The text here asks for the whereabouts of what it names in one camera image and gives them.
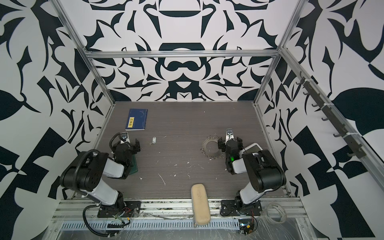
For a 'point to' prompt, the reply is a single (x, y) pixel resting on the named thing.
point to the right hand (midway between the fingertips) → (231, 136)
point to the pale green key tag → (154, 139)
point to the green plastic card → (134, 168)
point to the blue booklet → (136, 119)
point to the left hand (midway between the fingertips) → (126, 138)
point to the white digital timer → (254, 148)
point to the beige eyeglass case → (201, 209)
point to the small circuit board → (246, 226)
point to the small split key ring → (151, 144)
